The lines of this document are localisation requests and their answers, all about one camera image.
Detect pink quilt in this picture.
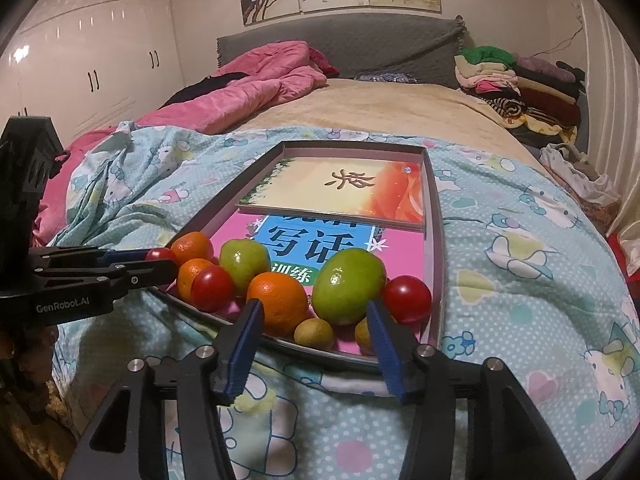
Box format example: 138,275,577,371
32,40,328,246

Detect bag with white cloth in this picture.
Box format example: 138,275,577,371
540,142,623,206

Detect white wardrobe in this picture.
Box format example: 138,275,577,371
0,0,186,161

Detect red plastic bag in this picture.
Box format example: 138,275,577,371
605,232,640,281

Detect magenta cloth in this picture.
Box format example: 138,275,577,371
306,46,341,77

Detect pink workbook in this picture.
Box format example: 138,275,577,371
207,210,431,356

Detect purple floral pillow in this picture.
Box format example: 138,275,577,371
355,71,418,83

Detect blue cartoon printed blanket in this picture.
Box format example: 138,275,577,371
50,120,640,480

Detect beige bed sheet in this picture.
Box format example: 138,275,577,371
240,77,551,171

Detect small yellow longan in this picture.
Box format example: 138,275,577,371
354,317,381,356
293,317,335,348

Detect orange mandarin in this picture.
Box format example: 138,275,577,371
170,231,215,267
176,258,216,301
246,271,309,337

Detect shallow cardboard box tray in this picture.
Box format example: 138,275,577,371
150,140,446,373

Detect oval green jujube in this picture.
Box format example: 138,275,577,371
312,247,387,327

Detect round green jujube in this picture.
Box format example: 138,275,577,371
218,238,272,296

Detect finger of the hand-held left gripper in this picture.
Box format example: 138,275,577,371
35,260,179,297
30,245,151,270

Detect stack of folded clothes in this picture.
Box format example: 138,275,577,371
454,46,588,146

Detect cream and orange book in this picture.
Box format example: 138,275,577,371
237,156,428,233

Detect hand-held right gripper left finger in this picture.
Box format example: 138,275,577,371
74,298,266,480

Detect red cherry tomato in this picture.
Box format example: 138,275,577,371
190,265,236,313
383,276,432,323
145,246,178,266

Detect cream curtain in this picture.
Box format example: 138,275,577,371
575,0,640,241

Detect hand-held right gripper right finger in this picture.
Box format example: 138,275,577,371
366,298,568,480

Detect grey padded headboard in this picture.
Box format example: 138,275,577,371
216,15,468,81

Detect black garment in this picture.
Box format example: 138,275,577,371
160,71,251,108

